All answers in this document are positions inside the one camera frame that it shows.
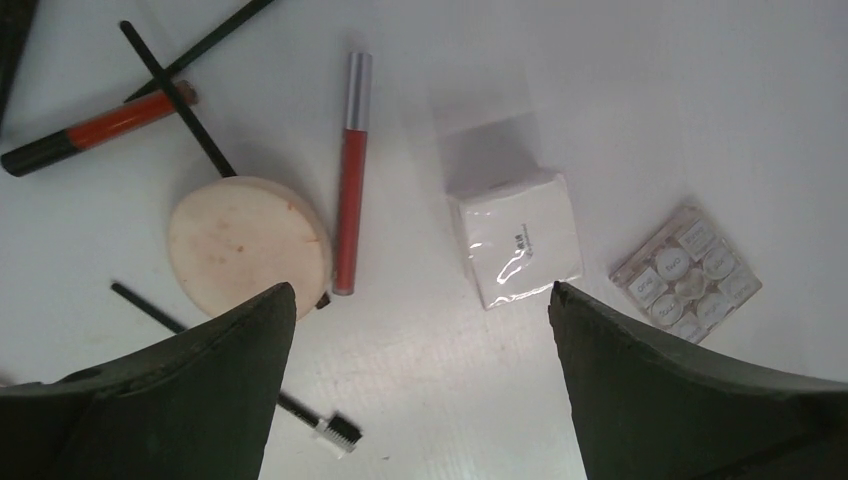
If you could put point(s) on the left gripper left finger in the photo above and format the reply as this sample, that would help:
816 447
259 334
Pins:
197 405

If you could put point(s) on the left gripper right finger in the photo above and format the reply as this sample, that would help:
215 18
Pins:
648 405

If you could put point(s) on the round beige powder puff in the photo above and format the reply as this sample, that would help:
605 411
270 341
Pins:
238 236

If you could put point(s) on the white cube container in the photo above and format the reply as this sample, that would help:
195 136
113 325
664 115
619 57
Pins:
518 237

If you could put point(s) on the black brow brush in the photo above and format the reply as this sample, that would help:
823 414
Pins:
337 432

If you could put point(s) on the grey square sponge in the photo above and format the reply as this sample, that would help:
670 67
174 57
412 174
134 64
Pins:
687 278

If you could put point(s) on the red black lip pencil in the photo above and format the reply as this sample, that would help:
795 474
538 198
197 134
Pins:
86 135

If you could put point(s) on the red lip gloss tube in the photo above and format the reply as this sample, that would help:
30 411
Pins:
353 158

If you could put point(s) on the long thin black brush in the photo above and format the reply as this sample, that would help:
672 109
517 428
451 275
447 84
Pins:
216 36

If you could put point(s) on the black powder brush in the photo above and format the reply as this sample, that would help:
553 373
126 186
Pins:
17 18

